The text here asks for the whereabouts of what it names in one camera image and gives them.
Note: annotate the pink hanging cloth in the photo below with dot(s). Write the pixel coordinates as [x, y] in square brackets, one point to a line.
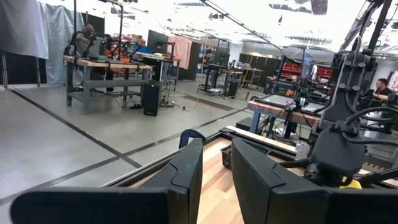
[180, 51]

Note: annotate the white plastic block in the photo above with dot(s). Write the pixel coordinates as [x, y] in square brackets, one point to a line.
[302, 152]

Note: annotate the black standing desk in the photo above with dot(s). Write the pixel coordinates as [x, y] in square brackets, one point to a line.
[214, 66]

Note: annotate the wooden workbench black legs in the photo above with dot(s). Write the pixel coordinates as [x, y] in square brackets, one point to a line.
[252, 70]

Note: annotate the black computer tower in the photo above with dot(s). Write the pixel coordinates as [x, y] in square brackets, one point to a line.
[151, 99]

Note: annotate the yellow slotted plastic basket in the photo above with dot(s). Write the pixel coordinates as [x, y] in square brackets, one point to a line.
[351, 185]

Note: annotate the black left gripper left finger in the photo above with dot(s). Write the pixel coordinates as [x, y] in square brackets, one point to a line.
[180, 186]

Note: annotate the workbench with blue legs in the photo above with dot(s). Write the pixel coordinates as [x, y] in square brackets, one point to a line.
[280, 113]

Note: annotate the grey hanging cloth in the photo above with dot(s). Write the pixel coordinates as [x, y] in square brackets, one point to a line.
[21, 28]

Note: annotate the wooden workbench grey frame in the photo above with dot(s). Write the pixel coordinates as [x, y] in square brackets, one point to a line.
[102, 64]

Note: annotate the black slotted plastic basket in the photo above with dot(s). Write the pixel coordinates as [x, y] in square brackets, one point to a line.
[226, 157]

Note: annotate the long ceiling light rail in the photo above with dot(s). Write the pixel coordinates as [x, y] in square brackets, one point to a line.
[239, 23]

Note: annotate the light grey plastic curtain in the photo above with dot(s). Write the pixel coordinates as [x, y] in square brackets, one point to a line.
[59, 46]

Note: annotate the person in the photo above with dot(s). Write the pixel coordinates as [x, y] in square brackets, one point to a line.
[84, 40]
[382, 90]

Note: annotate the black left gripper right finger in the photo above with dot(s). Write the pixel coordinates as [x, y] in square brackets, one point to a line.
[264, 193]

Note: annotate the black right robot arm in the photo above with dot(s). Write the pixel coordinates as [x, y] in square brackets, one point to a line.
[335, 149]

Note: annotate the black monitor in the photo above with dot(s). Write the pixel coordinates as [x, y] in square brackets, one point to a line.
[157, 42]

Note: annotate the red storage bins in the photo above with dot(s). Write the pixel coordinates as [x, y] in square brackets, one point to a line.
[323, 72]

